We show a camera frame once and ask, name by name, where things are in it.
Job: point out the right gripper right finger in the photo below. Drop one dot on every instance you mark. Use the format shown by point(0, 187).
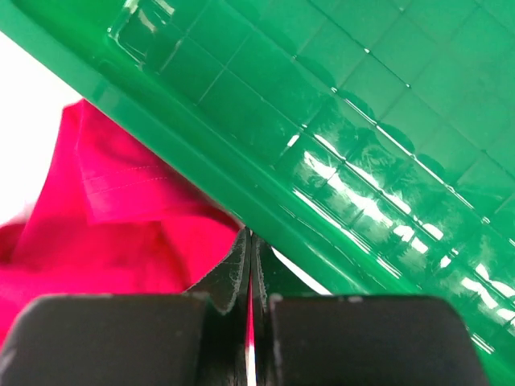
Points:
point(305, 338)

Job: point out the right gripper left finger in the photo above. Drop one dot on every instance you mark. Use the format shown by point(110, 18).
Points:
point(193, 338)

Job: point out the red t shirt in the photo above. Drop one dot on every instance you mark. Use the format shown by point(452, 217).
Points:
point(112, 218)

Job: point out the green plastic tray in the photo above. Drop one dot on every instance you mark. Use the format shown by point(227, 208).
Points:
point(372, 142)

